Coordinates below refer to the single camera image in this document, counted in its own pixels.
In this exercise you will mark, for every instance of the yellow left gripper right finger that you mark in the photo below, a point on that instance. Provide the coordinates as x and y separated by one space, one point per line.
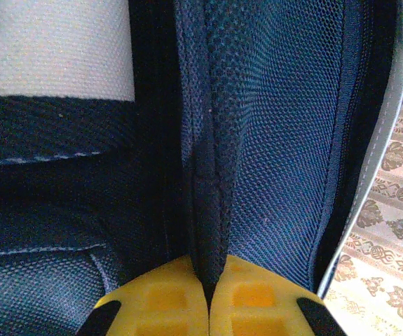
257 304

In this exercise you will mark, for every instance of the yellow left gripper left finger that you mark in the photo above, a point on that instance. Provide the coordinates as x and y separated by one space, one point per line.
159 304

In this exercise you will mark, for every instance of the navy blue backpack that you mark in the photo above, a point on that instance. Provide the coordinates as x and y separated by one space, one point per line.
274 140

